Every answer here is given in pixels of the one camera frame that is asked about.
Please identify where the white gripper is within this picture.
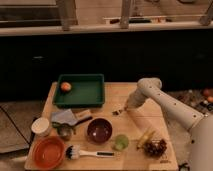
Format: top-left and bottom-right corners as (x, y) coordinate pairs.
(126, 89), (146, 109)

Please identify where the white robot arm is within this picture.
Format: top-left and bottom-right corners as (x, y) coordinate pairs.
(125, 78), (213, 171)

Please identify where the purple bowl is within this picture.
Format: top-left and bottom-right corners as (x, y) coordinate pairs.
(86, 118), (112, 144)

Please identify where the orange bowl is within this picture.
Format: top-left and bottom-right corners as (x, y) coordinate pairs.
(32, 136), (65, 170)

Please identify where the yellow banana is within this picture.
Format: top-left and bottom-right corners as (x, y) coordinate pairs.
(136, 131), (154, 149)

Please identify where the green plastic tray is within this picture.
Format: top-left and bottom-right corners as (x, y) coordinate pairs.
(52, 74), (105, 108)

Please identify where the wooden block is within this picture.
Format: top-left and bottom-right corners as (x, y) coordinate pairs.
(75, 110), (92, 121)

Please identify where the orange fruit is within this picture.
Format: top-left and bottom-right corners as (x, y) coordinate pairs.
(60, 82), (72, 92)

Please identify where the metal measuring cup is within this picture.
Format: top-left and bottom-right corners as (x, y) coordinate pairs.
(52, 122), (75, 141)

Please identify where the white dish brush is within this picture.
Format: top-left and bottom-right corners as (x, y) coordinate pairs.
(66, 145), (115, 159)

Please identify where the white paper cup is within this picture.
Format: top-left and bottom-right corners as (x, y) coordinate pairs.
(31, 117), (51, 137)

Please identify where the black handled utensil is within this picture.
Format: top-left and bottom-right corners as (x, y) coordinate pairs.
(75, 116), (93, 126)

